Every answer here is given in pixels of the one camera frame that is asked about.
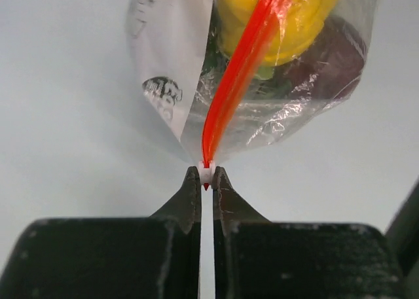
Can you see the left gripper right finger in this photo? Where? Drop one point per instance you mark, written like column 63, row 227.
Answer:
column 258, row 258

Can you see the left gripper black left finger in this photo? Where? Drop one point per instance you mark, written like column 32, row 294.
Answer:
column 130, row 257

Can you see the clear zip top bag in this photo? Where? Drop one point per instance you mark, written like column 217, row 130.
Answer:
column 213, row 69

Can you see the dark red plum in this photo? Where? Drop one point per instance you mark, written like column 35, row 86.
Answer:
column 331, row 67

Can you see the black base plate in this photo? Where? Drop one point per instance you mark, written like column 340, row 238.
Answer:
column 402, row 234

